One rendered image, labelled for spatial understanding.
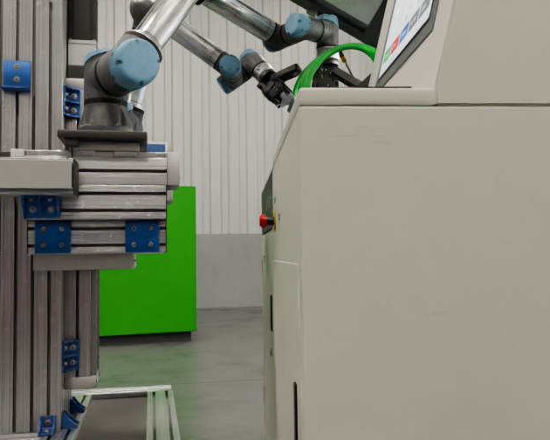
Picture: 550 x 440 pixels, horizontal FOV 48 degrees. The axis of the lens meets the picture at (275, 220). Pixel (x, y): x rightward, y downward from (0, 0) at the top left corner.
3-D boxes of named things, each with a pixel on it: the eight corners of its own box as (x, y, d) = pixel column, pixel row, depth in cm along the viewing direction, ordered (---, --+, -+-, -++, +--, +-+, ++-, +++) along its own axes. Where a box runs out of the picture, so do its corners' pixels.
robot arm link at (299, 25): (277, 42, 202) (302, 48, 209) (299, 31, 193) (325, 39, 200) (277, 18, 202) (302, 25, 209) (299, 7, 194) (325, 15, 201)
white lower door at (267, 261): (263, 419, 230) (260, 235, 234) (269, 419, 230) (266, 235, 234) (273, 484, 165) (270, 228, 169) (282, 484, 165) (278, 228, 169)
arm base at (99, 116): (73, 132, 160) (73, 94, 161) (79, 142, 175) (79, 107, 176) (133, 134, 163) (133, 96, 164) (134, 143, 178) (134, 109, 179)
